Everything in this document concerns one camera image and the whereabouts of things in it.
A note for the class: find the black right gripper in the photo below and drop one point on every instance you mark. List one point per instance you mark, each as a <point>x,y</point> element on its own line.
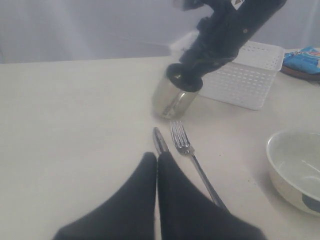
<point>223,34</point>

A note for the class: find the grey metal cup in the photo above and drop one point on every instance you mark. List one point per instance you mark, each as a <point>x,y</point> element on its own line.
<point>175,92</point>

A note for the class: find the clear textured glass bowl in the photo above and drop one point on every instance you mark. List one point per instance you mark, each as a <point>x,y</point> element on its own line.
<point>294,167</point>

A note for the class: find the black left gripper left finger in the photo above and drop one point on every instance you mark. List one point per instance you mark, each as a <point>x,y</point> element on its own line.
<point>129,214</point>

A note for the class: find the silver metal fork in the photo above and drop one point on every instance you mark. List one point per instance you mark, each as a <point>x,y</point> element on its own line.
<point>184,147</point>

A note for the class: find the brown wooden plate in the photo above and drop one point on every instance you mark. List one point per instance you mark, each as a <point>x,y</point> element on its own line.
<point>300,75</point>

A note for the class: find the silver table knife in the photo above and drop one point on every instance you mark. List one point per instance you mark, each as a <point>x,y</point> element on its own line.
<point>159,141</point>

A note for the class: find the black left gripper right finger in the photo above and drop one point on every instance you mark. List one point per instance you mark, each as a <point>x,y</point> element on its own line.
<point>187,214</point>

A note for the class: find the blue chips bag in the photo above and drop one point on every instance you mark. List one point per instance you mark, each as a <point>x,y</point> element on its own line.
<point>306,60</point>

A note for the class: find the white perforated plastic basket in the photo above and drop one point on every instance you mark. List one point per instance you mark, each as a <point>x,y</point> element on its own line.
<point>246,81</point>

